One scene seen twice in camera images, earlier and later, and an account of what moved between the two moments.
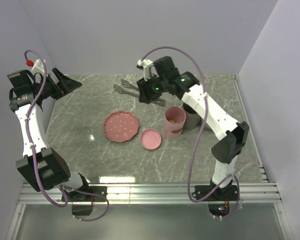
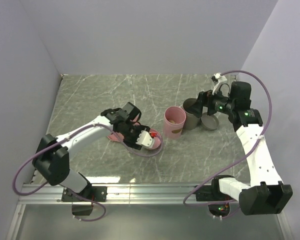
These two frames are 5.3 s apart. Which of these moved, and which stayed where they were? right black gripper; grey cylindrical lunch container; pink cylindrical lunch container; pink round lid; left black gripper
Moved: right black gripper; left black gripper
Stayed: pink round lid; pink cylindrical lunch container; grey cylindrical lunch container
